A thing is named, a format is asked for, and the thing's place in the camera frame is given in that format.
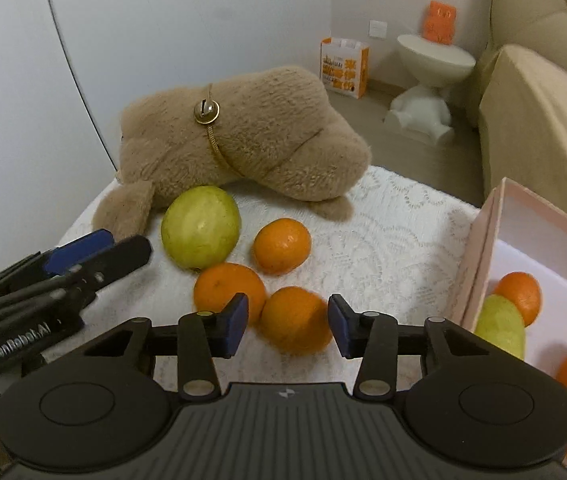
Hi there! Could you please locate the pink cardboard box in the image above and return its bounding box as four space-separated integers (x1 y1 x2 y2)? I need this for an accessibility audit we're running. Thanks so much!
448 176 567 480

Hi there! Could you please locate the beige fleece blanket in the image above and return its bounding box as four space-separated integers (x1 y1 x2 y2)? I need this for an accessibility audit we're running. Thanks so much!
478 44 567 241

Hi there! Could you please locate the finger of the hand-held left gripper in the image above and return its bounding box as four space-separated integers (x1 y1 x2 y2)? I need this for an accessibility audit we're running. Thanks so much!
0 235 154 313
0 228 115 293

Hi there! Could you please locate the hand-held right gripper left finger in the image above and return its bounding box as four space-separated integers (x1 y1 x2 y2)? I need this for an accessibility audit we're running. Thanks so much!
86 293 250 403

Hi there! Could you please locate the small green guava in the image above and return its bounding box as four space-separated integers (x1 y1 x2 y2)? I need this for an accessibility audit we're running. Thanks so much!
473 294 527 360

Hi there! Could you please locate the large green guava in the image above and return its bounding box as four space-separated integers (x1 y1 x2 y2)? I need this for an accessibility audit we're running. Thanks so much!
160 186 242 272

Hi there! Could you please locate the white lace bed cover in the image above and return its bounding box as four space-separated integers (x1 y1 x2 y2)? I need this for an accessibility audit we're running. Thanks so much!
58 165 484 391

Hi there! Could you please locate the orange and white paper bag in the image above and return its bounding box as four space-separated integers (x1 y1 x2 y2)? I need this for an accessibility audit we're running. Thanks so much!
320 37 370 100

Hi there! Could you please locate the white side table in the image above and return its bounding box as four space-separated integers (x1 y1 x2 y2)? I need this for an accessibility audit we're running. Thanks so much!
383 34 477 147

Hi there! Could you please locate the orange bear figure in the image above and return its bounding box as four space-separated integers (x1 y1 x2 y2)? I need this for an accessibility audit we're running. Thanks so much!
422 1 457 45

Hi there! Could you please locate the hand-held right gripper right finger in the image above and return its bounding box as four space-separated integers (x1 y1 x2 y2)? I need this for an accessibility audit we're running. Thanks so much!
327 294 489 403

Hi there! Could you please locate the beige upholstered headboard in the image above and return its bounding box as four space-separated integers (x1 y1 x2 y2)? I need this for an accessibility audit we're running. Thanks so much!
466 0 567 128

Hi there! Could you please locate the brown plush bear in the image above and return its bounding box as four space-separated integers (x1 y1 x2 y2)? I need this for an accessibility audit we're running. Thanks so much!
92 65 371 243

